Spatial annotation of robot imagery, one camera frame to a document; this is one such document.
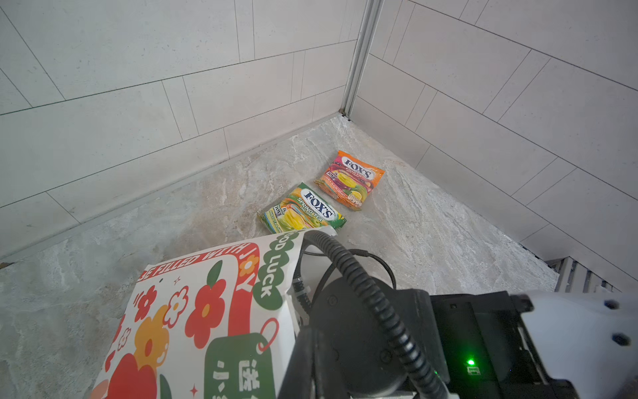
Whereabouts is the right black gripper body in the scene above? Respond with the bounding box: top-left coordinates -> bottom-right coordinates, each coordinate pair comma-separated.
278,278 -> 449,398

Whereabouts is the white floral paper bag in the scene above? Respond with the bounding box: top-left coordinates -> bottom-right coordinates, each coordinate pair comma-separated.
89,226 -> 338,399

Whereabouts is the green yellow Fox's candy bag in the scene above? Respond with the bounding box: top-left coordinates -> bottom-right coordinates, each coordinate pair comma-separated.
259,183 -> 347,233

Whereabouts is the orange pink Fox's candy bag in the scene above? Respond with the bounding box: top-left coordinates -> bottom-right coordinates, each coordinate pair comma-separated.
315,151 -> 385,211

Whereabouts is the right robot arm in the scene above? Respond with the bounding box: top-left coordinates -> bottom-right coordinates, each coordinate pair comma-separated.
278,279 -> 637,398

